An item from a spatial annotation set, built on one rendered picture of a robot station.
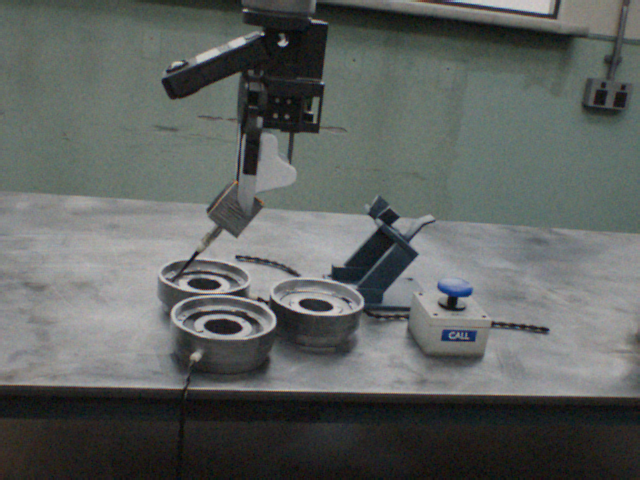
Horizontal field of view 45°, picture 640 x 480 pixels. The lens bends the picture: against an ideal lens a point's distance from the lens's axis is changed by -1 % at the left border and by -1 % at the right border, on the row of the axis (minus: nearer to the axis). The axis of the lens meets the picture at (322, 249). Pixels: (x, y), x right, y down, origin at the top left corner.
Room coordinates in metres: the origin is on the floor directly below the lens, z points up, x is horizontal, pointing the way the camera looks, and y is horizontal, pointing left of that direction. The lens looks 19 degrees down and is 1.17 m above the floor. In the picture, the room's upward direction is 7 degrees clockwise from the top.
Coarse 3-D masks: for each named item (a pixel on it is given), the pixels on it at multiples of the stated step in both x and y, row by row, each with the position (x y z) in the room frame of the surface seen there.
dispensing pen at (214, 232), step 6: (234, 180) 0.82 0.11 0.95; (228, 186) 0.82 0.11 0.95; (222, 192) 0.82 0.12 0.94; (216, 198) 0.82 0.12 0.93; (210, 204) 0.82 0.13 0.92; (210, 228) 0.81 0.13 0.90; (216, 228) 0.81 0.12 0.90; (222, 228) 0.81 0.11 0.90; (210, 234) 0.81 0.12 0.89; (216, 234) 0.81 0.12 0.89; (204, 240) 0.81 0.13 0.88; (210, 240) 0.81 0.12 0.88; (198, 246) 0.81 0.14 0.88; (204, 246) 0.81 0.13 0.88; (198, 252) 0.81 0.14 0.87; (192, 258) 0.80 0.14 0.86; (186, 264) 0.80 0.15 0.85; (180, 270) 0.80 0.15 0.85
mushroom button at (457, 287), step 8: (440, 280) 0.81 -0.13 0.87; (448, 280) 0.81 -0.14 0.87; (456, 280) 0.81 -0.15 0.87; (464, 280) 0.81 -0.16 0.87; (440, 288) 0.80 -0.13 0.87; (448, 288) 0.79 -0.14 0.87; (456, 288) 0.79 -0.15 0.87; (464, 288) 0.79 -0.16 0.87; (472, 288) 0.80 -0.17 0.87; (448, 296) 0.80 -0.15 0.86; (456, 296) 0.79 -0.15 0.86; (464, 296) 0.79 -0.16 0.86
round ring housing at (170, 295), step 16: (160, 272) 0.80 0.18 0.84; (176, 272) 0.84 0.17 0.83; (224, 272) 0.86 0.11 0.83; (240, 272) 0.85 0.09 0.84; (160, 288) 0.78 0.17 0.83; (176, 288) 0.77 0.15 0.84; (192, 288) 0.79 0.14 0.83; (208, 288) 0.83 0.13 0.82; (224, 288) 0.81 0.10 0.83; (240, 288) 0.79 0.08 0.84; (176, 304) 0.77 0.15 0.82
